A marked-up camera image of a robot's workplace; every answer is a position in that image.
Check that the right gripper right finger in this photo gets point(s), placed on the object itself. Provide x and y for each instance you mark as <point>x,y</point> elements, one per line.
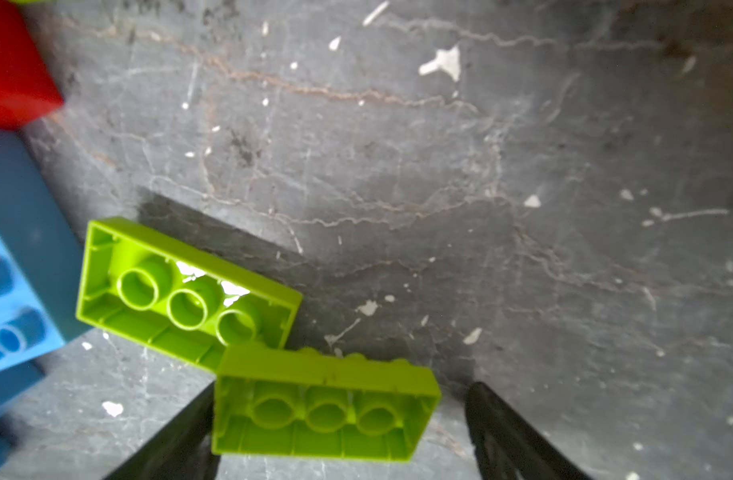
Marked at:
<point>506,446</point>

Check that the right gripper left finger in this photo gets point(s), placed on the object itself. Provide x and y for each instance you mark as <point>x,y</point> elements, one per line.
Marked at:
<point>182,449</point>

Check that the green lego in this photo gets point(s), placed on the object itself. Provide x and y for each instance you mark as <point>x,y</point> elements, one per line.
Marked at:
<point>166,295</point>
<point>307,404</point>

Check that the red lego brick stack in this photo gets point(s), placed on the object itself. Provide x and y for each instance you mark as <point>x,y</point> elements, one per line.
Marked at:
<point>27,91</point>

